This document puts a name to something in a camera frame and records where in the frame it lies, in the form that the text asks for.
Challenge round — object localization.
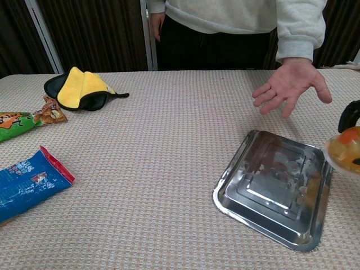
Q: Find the person right hand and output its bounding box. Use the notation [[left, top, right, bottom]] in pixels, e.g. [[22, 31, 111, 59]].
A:
[[149, 12, 167, 43]]

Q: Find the robot right five-finger hand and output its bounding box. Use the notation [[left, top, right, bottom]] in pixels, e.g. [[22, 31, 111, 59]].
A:
[[337, 100, 360, 133]]

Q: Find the person left hand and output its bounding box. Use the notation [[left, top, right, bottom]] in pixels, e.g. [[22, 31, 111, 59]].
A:
[[252, 58, 333, 119]]

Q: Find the orange fruit jelly cup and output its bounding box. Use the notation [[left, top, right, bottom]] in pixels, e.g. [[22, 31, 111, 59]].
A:
[[323, 126, 360, 177]]

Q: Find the person right forearm white sleeve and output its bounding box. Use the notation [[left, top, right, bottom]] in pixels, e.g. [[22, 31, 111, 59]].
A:
[[147, 0, 167, 15]]

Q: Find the person left forearm white sleeve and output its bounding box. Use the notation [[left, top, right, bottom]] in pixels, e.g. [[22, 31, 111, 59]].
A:
[[275, 0, 329, 64]]

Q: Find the rectangular steel tray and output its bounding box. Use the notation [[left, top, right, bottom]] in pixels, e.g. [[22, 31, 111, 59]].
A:
[[212, 129, 334, 253]]

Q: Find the person body white sweatshirt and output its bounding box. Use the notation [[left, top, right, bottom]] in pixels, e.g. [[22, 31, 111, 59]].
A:
[[154, 0, 282, 71]]

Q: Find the yellow and black cloth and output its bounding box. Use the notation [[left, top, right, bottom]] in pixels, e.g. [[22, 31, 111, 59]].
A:
[[44, 66, 131, 111]]

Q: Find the beige woven tablecloth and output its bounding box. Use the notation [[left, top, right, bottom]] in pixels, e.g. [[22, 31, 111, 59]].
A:
[[0, 60, 360, 270]]

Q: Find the green snack bag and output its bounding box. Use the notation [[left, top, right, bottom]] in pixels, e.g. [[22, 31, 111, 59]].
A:
[[0, 95, 69, 143]]

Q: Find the blue snack bag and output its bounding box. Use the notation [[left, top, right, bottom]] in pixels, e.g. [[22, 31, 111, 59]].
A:
[[0, 145, 76, 226]]

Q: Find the upright aluminium frame post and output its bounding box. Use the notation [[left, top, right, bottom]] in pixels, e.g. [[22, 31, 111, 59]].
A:
[[139, 0, 159, 71]]

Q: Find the slanted aluminium frame post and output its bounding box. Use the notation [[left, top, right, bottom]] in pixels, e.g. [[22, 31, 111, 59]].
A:
[[24, 0, 65, 75]]

